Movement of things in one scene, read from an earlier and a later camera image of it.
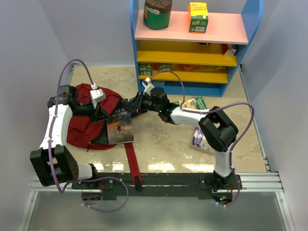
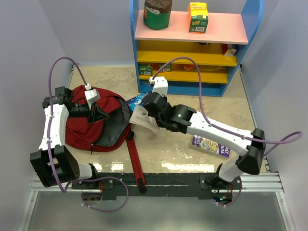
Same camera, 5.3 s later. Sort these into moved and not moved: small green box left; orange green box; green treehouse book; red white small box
Moved: green treehouse book
Not moved: red white small box; orange green box; small green box left
